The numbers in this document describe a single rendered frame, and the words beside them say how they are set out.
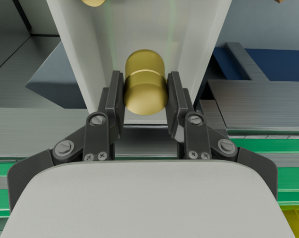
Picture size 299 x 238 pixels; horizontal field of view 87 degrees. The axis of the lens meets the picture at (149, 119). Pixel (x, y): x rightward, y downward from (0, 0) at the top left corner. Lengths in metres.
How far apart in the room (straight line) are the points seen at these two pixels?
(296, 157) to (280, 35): 0.37
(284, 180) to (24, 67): 1.08
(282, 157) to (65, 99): 0.64
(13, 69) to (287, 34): 1.12
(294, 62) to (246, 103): 0.28
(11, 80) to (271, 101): 1.00
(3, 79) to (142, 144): 0.84
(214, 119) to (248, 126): 0.05
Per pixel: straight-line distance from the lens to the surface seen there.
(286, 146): 0.33
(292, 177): 0.31
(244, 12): 0.52
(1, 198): 0.39
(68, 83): 0.62
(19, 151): 0.40
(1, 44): 1.19
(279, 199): 0.38
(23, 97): 0.88
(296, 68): 0.56
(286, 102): 0.38
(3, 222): 0.61
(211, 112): 0.28
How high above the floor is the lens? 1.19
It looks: 39 degrees down
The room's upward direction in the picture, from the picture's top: 178 degrees clockwise
